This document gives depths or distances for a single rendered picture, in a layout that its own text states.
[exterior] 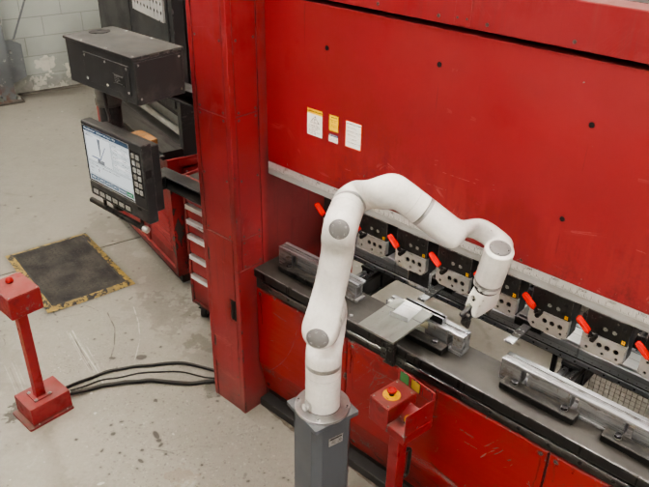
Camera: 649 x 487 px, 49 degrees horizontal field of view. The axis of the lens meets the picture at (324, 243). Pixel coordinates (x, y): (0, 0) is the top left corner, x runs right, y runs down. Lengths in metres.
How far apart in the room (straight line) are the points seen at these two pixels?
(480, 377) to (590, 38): 1.34
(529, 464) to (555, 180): 1.09
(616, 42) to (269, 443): 2.53
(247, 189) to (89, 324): 1.86
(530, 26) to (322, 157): 1.10
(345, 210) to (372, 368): 1.30
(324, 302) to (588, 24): 1.10
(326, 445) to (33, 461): 1.85
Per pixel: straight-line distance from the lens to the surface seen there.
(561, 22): 2.27
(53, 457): 3.91
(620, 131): 2.28
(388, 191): 1.95
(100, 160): 3.28
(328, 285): 2.12
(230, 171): 3.15
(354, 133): 2.84
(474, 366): 2.92
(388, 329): 2.85
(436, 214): 1.98
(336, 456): 2.57
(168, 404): 4.04
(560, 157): 2.38
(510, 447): 2.89
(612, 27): 2.21
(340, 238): 1.96
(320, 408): 2.42
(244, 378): 3.77
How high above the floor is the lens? 2.69
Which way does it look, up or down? 30 degrees down
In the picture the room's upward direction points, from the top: 1 degrees clockwise
